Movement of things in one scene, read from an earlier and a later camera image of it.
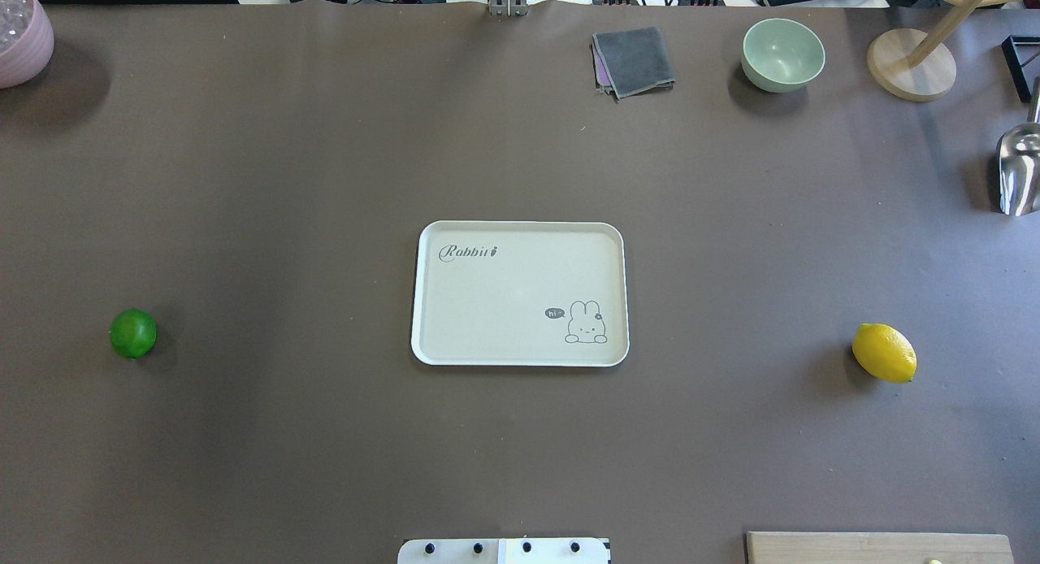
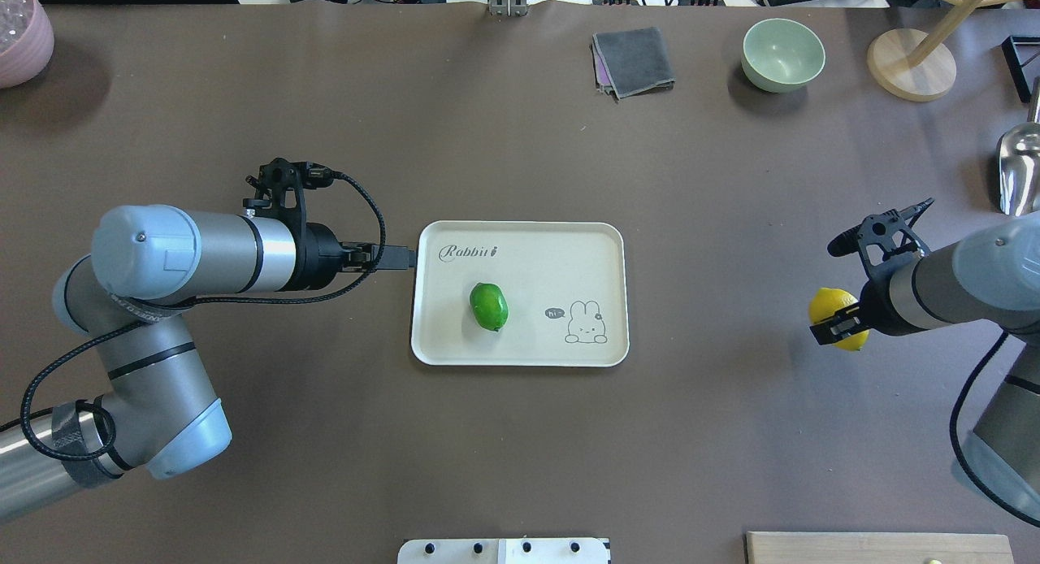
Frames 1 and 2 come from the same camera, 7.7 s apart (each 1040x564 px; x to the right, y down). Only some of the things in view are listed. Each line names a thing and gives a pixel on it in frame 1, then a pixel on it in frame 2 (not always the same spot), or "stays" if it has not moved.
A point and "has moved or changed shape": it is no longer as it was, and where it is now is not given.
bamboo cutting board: [873, 548] stays
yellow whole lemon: [885, 351] → [825, 302]
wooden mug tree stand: [915, 65] stays
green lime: [132, 333] has moved or changed shape
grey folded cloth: [631, 62] stays
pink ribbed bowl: [27, 37] stays
